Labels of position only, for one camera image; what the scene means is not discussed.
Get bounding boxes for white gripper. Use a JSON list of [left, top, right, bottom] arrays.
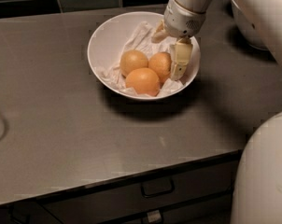
[[151, 0, 205, 80]]

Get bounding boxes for orange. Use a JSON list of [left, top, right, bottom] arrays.
[[125, 68, 161, 96], [148, 52, 172, 83], [120, 49, 148, 77]]

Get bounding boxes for white ceramic bowl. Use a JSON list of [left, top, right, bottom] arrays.
[[87, 12, 201, 101]]

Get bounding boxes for white bowl with strawberries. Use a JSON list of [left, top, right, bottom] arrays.
[[231, 0, 267, 50]]

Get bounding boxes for white crumpled paper towel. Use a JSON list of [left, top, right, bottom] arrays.
[[100, 21, 183, 98]]

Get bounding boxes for lower drawer label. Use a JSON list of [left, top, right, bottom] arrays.
[[147, 210, 162, 224]]

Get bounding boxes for dark upper cabinet drawer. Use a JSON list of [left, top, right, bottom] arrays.
[[45, 161, 238, 224]]

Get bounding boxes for black drawer handle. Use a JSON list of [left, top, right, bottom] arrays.
[[140, 178, 175, 199]]

